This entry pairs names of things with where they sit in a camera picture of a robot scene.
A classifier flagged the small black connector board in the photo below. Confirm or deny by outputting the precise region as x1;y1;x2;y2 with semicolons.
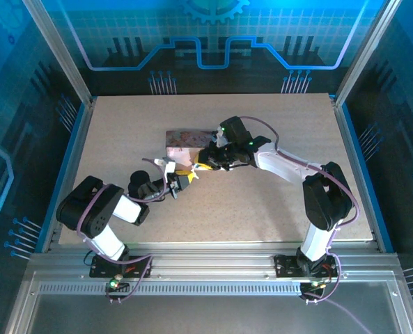
105;274;130;297
299;278;329;301

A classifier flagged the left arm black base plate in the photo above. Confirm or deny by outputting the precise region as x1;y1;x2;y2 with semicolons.
88;255;153;279

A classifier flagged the aluminium corner post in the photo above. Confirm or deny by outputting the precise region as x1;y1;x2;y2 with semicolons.
23;0;95;105
333;0;402;105

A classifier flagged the aluminium side rail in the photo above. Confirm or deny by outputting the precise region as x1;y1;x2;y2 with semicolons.
40;99;98;252
331;99;384;251

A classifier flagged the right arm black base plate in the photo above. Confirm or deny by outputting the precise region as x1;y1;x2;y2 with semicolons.
273;253;339;279

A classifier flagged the aluminium front frame rail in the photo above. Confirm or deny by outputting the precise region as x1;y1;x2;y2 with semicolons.
24;243;402;280

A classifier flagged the slotted grey cable duct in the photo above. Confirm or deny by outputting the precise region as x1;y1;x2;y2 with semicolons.
38;282;304;297

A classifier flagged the grey metal tray panel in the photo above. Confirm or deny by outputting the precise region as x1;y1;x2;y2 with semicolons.
7;274;413;334

